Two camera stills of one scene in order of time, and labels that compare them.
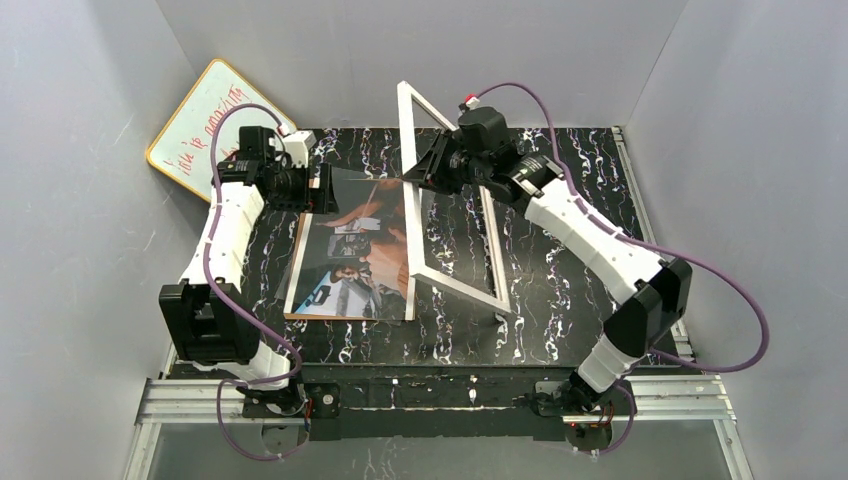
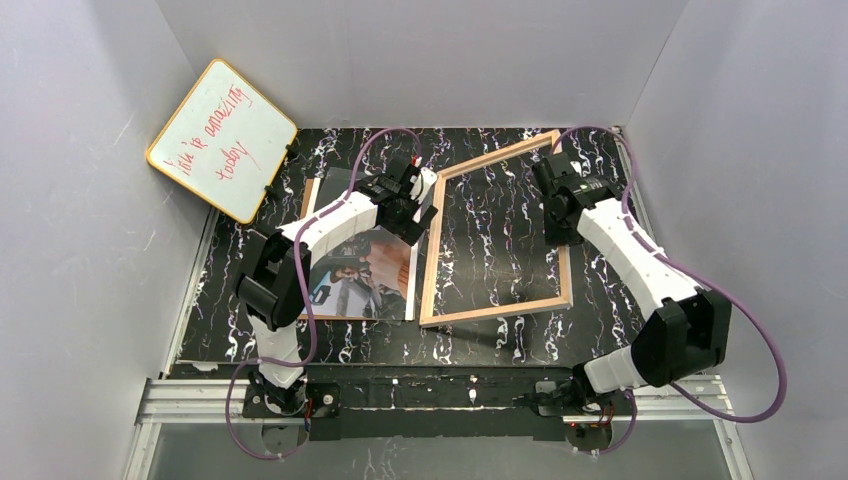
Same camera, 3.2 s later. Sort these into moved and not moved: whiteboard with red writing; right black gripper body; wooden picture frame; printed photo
Moved: right black gripper body; wooden picture frame
Not moved: whiteboard with red writing; printed photo
